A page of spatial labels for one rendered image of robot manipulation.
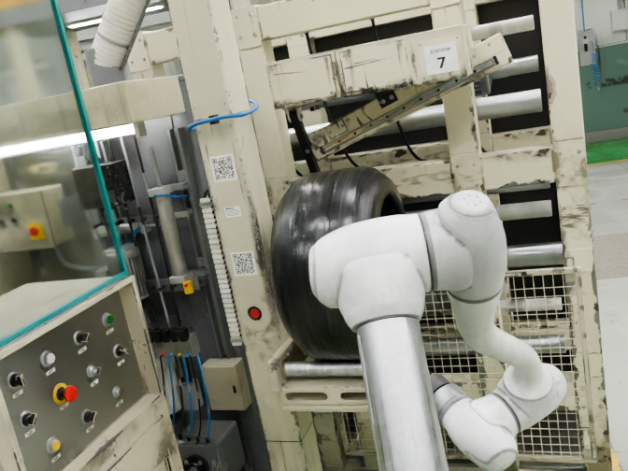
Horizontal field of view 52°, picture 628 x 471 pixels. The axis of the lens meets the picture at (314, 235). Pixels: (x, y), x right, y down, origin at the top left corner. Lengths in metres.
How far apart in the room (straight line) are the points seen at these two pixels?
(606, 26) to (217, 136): 9.58
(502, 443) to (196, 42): 1.28
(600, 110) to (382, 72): 9.21
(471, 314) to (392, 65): 1.00
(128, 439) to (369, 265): 1.09
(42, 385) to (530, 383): 1.13
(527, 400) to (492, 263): 0.51
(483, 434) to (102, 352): 1.02
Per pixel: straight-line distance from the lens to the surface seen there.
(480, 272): 1.07
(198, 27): 1.89
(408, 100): 2.10
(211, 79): 1.88
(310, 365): 1.92
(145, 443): 1.97
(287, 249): 1.70
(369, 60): 1.99
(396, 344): 1.00
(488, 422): 1.49
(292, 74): 2.06
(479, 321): 1.18
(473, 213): 1.02
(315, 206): 1.72
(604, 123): 11.11
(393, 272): 1.01
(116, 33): 2.38
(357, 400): 1.89
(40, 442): 1.74
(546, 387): 1.52
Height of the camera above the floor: 1.71
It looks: 13 degrees down
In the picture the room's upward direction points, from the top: 11 degrees counter-clockwise
